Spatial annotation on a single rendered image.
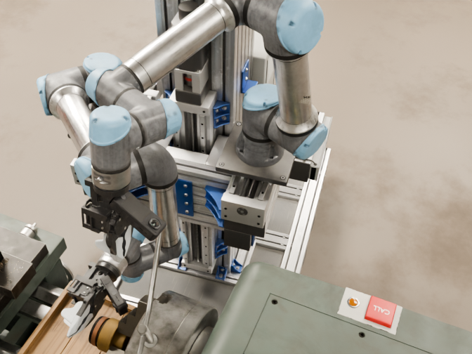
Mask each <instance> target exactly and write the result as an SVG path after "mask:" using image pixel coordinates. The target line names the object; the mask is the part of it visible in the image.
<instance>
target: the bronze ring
mask: <svg viewBox="0 0 472 354"><path fill-rule="evenodd" d="M118 323H119V320H117V319H115V318H113V317H112V318H108V317H105V316H100V317H99V318H98V319H97V320H96V321H95V322H94V324H93V326H92V328H91V330H90V333H89V337H88V341H89V343H90V344H92V345H93V346H96V347H98V350H101V351H103V352H105V353H106V352H107V351H108V350H109V348H110V346H113V347H115V348H118V349H120V350H123V351H125V350H126V347H127V345H128V343H129V340H130V338H131V337H128V336H126V335H123V334H121V333H119V332H117V328H118Z"/></svg>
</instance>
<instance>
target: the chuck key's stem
mask: <svg viewBox="0 0 472 354"><path fill-rule="evenodd" d="M137 331H138V333H139V334H140V335H141V336H146V338H145V342H147V343H150V344H153V341H154V338H153V335H152V333H151V331H150V330H149V329H148V327H147V325H146V324H140V325H139V326H138V328H137Z"/></svg>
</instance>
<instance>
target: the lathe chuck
mask: <svg viewBox="0 0 472 354"><path fill-rule="evenodd" d="M162 296H165V297H167V296H169V297H171V300H170V301H169V302H168V303H164V304H161V303H159V301H158V300H156V299H155V300H154V301H153V302H152V311H151V316H150V321H149V325H148V329H149V330H150V331H151V333H153V334H155V335H156V336H157V338H158V342H157V345H156V346H155V347H153V348H146V347H145V346H144V349H143V354H166V352H167V350H168V348H169V346H170V344H171V342H172V340H173V338H174V336H175V334H176V332H177V331H178V328H179V327H180V325H181V323H182V322H183V321H184V319H185V317H186V316H187V315H188V313H189V312H190V311H191V310H192V309H193V308H194V307H195V306H196V305H197V304H199V303H201V302H200V301H197V300H194V299H192V298H189V297H187V296H184V295H182V294H179V293H176V292H174V291H171V290H168V291H166V292H164V293H162ZM144 318H145V313H144V314H143V316H142V318H141V319H140V321H139V323H138V324H137V326H136V328H135V330H134V332H133V334H132V336H131V338H130V340H129V343H128V345H127V347H126V350H125V351H124V354H136V353H137V350H138V344H139V341H140V334H139V333H138V331H137V328H138V326H139V325H141V324H143V321H144Z"/></svg>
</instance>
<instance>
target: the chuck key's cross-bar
mask: <svg viewBox="0 0 472 354"><path fill-rule="evenodd" d="M162 235H163V231H162V232H161V233H160V234H159V236H158V237H157V241H156V245H155V255H154V260H153V264H152V274H151V279H150V288H149V293H148V298H147V307H146V311H145V318H144V321H143V324H145V325H147V327H148V325H149V321H150V316H151V311H152V302H153V297H154V292H155V283H156V278H157V269H158V263H159V254H160V249H161V244H162ZM145 338H146V336H140V341H139V344H138V350H137V353H136V354H143V349H144V345H145Z"/></svg>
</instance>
